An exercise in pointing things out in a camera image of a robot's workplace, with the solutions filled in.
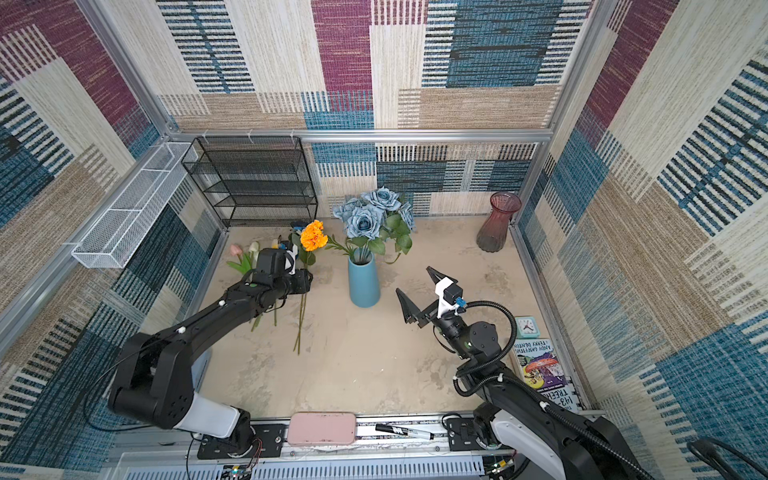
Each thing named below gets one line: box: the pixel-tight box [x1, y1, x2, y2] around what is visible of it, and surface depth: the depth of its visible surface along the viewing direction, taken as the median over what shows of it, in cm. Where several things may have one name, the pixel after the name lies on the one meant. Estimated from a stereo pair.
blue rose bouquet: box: [324, 187, 416, 265], surface depth 73 cm
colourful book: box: [514, 339, 582, 413], surface depth 84 cm
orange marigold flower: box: [289, 219, 339, 355], surface depth 74 cm
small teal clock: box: [515, 316, 540, 338], surface depth 91 cm
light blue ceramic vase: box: [348, 252, 381, 309], surface depth 89 cm
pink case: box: [287, 412, 357, 446], surface depth 76 cm
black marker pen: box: [375, 424, 435, 440], surface depth 76 cm
